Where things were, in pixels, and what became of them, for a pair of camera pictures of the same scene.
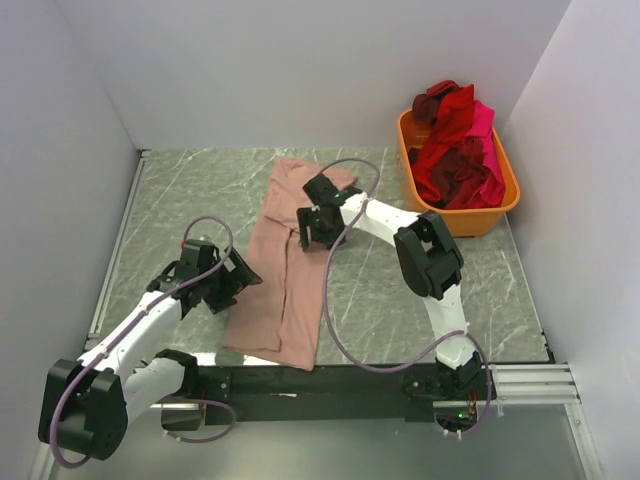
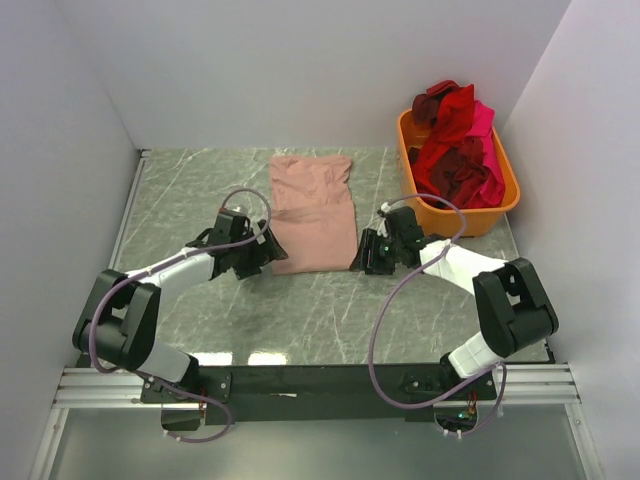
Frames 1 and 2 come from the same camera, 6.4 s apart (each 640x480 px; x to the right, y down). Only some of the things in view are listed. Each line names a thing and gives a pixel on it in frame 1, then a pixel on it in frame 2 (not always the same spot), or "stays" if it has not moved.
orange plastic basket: [470, 222] stays
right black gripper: [307, 218] -> [370, 241]
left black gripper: [236, 280] -> [269, 249]
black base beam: [340, 394] stays
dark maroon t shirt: [425, 107] stays
